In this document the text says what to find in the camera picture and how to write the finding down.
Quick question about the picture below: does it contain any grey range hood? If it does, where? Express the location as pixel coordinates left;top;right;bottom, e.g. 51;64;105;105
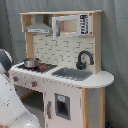
25;15;52;34

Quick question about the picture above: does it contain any red right stove knob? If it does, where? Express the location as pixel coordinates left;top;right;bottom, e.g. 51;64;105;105
31;81;37;87

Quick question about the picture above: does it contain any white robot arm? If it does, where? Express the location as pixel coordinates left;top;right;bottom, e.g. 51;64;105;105
0;49;41;128

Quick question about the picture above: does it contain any red left stove knob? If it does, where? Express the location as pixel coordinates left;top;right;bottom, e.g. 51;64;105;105
12;75;19;83

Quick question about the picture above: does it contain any black toy faucet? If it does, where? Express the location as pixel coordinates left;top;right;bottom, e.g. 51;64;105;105
76;50;94;70

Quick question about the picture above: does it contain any black toy stovetop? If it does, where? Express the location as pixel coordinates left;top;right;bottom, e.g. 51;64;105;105
19;63;56;73

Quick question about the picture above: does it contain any silver toy pot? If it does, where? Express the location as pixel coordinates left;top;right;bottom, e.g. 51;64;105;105
24;58;41;68

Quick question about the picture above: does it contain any wooden toy kitchen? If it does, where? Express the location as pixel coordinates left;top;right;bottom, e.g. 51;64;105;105
10;10;114;128

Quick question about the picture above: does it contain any grey toy sink basin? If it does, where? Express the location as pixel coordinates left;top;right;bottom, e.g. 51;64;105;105
51;67;92;81

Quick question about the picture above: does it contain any red stove knob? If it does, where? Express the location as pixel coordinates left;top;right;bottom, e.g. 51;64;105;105
31;81;37;87
12;75;19;83

